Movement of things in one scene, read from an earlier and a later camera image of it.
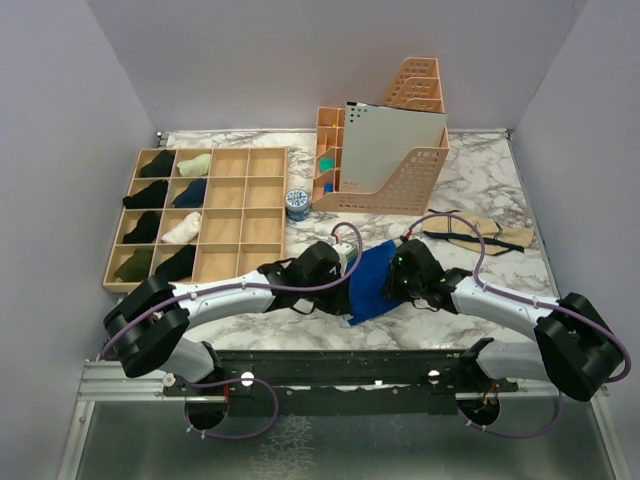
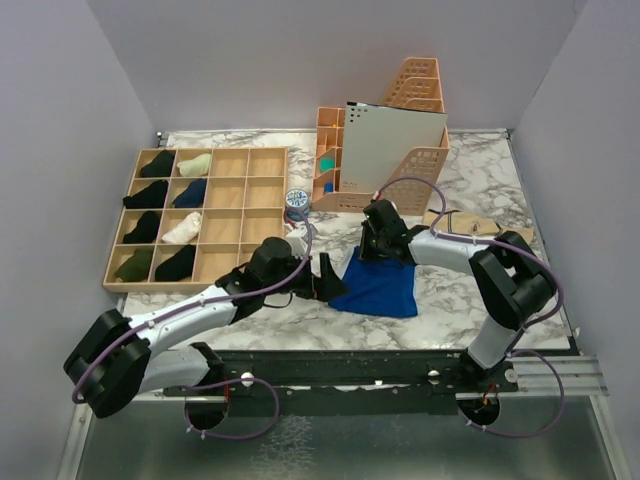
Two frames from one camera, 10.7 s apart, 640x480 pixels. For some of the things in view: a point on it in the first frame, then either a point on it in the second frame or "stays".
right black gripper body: [401, 286] → [373, 246]
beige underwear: [460, 232] stays
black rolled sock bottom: [180, 266] stays
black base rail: [319, 383] stays
